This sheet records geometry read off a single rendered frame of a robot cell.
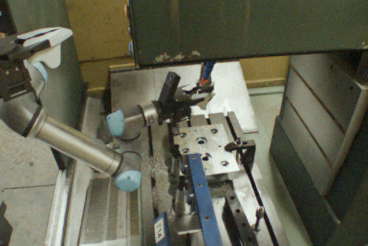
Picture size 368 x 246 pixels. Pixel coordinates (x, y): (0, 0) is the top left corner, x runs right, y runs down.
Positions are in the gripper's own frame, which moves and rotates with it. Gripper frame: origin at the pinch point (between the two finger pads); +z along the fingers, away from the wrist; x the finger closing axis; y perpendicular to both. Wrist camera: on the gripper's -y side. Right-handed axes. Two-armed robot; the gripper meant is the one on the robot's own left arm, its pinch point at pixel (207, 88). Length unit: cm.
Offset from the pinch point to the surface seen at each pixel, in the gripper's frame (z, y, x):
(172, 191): -27.3, 8.4, 27.5
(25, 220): -103, 130, -87
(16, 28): -55, -22, -40
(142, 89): 4, 53, -88
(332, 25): 8, -35, 37
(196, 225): -26.8, 8.3, 39.9
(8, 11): -55, -29, -40
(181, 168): -23.0, 4.3, 24.5
